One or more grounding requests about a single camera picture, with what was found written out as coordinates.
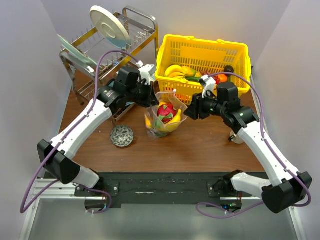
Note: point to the dark purple plum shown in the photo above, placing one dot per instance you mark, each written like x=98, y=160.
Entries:
x=228, y=69

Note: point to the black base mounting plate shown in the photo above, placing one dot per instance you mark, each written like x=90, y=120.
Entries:
x=175, y=188

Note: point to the aluminium frame rail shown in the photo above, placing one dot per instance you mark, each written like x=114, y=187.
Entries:
x=57, y=191

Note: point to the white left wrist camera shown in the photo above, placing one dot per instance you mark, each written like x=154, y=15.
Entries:
x=146, y=73

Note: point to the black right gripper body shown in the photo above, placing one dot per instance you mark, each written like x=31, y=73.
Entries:
x=206, y=106

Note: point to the orange fruit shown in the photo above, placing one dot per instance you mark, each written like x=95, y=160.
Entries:
x=222, y=78

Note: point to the yellow plastic basket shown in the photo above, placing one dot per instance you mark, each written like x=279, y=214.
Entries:
x=202, y=56

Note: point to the steel dish rack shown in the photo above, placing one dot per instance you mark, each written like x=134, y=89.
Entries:
x=142, y=28

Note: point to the green leafy vegetable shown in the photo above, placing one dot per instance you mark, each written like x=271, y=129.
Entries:
x=159, y=129

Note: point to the white round plate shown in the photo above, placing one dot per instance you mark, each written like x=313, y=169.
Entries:
x=110, y=27

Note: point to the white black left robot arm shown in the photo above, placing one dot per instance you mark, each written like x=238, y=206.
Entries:
x=132, y=85

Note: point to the light green plate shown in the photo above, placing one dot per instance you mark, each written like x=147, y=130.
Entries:
x=77, y=53

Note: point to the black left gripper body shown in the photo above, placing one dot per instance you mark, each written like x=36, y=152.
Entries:
x=144, y=95

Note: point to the green chili pepper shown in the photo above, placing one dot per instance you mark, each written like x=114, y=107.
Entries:
x=193, y=79

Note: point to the yellow banana bunch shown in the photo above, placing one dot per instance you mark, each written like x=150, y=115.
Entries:
x=175, y=71

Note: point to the orange green mango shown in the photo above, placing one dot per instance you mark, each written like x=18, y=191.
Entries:
x=188, y=71

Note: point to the black white floral bowl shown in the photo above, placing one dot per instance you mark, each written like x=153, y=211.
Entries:
x=122, y=136

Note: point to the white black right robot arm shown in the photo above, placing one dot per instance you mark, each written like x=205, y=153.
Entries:
x=285, y=186

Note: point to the red pink fruit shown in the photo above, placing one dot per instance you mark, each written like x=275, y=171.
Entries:
x=166, y=112

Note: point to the clear zip top bag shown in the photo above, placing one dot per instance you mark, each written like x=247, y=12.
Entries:
x=150, y=114

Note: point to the cream metal cup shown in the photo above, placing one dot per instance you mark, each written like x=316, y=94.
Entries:
x=234, y=138

